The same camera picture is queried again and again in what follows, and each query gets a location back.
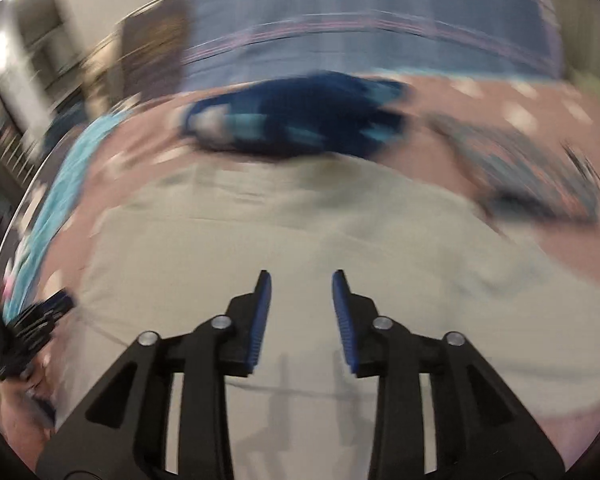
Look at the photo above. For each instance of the navy star print cloth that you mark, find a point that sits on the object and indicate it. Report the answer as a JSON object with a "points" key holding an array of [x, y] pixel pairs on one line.
{"points": [[305, 115]]}

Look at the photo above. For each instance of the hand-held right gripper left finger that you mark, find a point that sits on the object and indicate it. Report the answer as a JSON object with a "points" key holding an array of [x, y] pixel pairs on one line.
{"points": [[260, 320]]}

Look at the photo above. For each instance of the dark brown panel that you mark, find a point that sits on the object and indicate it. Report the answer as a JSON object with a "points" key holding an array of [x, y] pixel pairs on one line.
{"points": [[155, 45]]}

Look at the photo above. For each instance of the turquoise cloth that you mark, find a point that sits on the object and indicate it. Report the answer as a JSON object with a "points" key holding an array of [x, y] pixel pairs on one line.
{"points": [[65, 185]]}

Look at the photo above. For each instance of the pale grey small garment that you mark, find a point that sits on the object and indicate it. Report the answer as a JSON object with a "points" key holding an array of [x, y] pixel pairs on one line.
{"points": [[280, 220]]}

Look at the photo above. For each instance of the pink deer print blanket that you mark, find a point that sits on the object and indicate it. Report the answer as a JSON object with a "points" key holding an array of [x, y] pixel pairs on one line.
{"points": [[530, 105]]}

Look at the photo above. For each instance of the blue plaid blanket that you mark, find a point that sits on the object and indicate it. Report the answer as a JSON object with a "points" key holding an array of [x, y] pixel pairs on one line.
{"points": [[355, 5]]}

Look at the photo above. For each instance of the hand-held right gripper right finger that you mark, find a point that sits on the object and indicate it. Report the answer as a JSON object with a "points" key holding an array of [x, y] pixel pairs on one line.
{"points": [[344, 320]]}

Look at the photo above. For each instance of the grey blue patterned cloth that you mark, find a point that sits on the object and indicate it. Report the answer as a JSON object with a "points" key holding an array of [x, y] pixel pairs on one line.
{"points": [[525, 170]]}

